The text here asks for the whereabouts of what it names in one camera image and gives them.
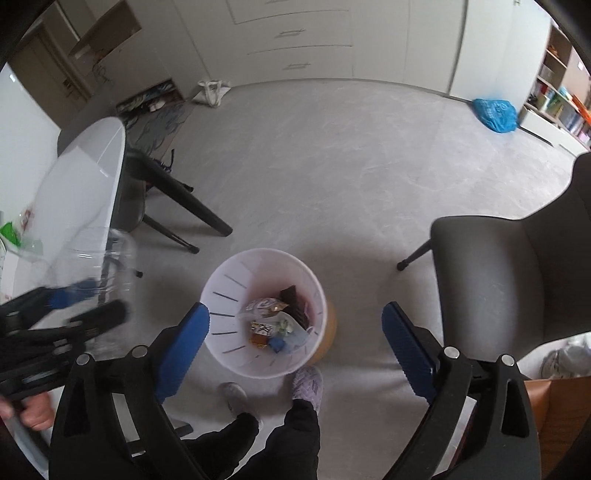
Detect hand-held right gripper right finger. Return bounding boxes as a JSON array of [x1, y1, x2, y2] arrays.
[[382, 301, 543, 480]]

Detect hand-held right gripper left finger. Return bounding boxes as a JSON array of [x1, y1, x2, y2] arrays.
[[48, 302, 211, 480]]

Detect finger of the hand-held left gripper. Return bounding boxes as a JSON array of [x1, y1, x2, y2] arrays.
[[0, 279, 98, 324], [69, 300, 130, 337]]

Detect clear plastic bottle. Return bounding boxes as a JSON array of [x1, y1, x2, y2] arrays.
[[60, 228, 139, 361]]

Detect white plastic bin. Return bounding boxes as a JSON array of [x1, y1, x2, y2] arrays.
[[201, 249, 328, 379]]

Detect person's left hand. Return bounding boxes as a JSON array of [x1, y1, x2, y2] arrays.
[[0, 390, 58, 430]]

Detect clear plastic wrap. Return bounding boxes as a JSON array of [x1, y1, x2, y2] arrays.
[[18, 210, 44, 259]]

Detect grey fuzzy slipper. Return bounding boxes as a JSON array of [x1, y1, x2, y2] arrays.
[[224, 382, 250, 416], [292, 366, 324, 411]]

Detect tan round stand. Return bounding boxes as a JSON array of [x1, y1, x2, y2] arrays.
[[314, 300, 340, 361]]

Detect patterned snack wrapper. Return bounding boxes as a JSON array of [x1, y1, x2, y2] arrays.
[[249, 320, 273, 347]]

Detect white plastic bag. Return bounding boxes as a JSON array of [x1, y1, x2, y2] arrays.
[[272, 314, 310, 356]]

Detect grey padded chair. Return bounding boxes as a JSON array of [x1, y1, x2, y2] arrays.
[[397, 152, 591, 370]]

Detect dark brown wrapper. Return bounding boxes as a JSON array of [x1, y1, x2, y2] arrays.
[[279, 285, 310, 328]]

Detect person's black trouser legs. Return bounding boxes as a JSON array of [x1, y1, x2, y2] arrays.
[[185, 401, 321, 480]]

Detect black table leg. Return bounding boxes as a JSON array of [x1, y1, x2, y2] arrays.
[[127, 152, 233, 237]]

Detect brown cardboard box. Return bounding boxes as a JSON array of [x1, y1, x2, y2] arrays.
[[522, 378, 591, 480]]

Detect row of shoes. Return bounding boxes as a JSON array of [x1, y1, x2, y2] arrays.
[[115, 80, 178, 116]]

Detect white tote bag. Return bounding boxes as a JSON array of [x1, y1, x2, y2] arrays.
[[191, 80, 230, 108]]

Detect blue plastic bag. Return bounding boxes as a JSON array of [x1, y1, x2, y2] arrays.
[[472, 98, 518, 134]]

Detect open bookshelf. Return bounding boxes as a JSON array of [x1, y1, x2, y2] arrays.
[[522, 23, 591, 153]]

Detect white drawer cabinet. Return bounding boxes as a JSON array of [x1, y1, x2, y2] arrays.
[[171, 0, 467, 93]]

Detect wooden wall shelf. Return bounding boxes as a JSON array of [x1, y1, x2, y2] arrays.
[[69, 0, 141, 58]]

